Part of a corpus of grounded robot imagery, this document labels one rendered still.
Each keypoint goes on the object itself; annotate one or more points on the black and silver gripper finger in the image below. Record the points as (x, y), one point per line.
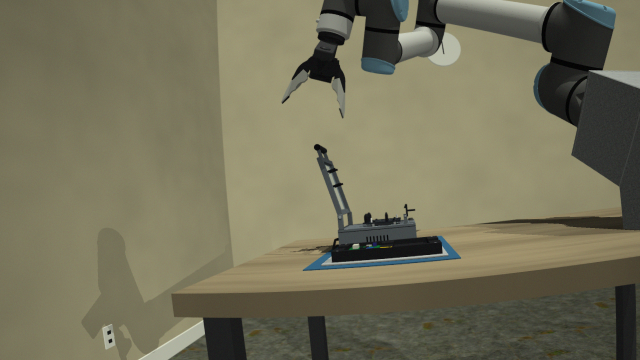
(339, 86)
(301, 76)

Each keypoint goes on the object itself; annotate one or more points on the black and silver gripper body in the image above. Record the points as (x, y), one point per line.
(319, 69)

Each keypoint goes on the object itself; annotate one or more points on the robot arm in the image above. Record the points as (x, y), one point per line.
(577, 33)

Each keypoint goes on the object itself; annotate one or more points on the green circuit board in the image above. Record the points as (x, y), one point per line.
(357, 246)

